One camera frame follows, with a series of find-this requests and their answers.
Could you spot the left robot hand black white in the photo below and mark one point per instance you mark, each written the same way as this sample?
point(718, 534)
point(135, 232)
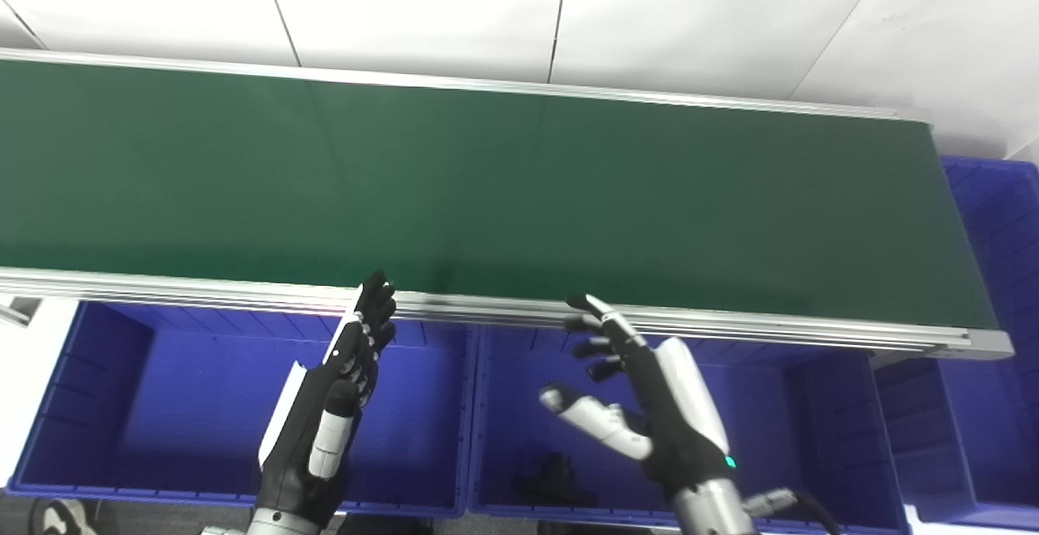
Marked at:
point(300, 446)

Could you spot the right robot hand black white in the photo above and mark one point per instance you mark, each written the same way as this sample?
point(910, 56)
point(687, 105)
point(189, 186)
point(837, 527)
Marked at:
point(682, 413)

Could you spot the black flange part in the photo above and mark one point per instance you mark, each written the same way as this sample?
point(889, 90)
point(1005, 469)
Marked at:
point(556, 482)

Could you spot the green conveyor belt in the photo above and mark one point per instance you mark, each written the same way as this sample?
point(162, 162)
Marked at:
point(730, 325)
point(487, 194)

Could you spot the blue plastic bin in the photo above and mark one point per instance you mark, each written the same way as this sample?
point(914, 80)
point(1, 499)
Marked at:
point(178, 413)
point(795, 437)
point(990, 421)

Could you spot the grey black robot foot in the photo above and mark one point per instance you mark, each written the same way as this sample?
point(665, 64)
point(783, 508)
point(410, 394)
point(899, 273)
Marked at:
point(65, 519)

